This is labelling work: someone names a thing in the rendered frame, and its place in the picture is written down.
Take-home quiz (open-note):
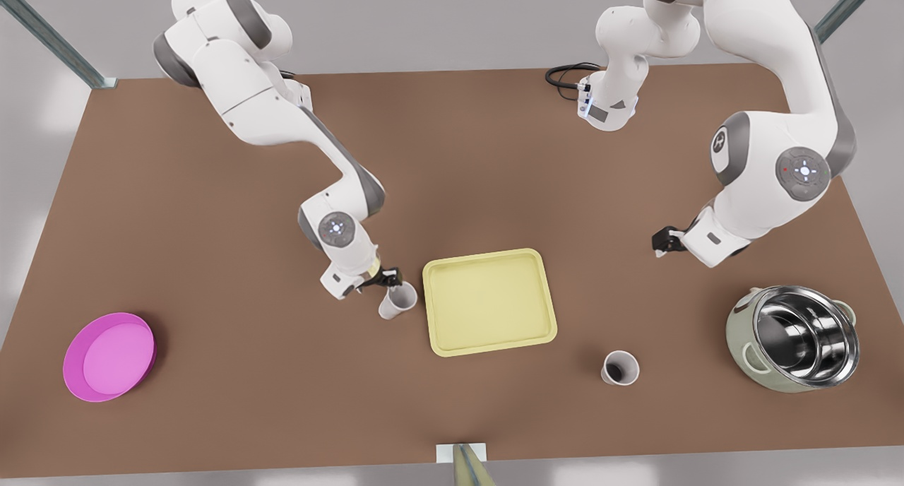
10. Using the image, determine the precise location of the yellow rectangular tray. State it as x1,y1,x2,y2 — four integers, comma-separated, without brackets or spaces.
422,248,559,358

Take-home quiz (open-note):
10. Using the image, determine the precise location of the pale green steel-lined pot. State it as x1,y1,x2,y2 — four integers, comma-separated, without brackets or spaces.
726,285,862,393

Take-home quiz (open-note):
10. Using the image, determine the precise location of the white IKEA cup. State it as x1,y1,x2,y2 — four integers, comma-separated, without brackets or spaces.
378,281,418,321
601,350,641,387

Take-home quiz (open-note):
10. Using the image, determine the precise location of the silver frame post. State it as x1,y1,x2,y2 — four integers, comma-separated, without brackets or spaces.
436,442,496,486
0,0,118,90
814,0,888,44

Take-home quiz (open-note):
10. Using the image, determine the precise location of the pink round bowl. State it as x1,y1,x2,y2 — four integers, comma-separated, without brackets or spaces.
63,312,157,403

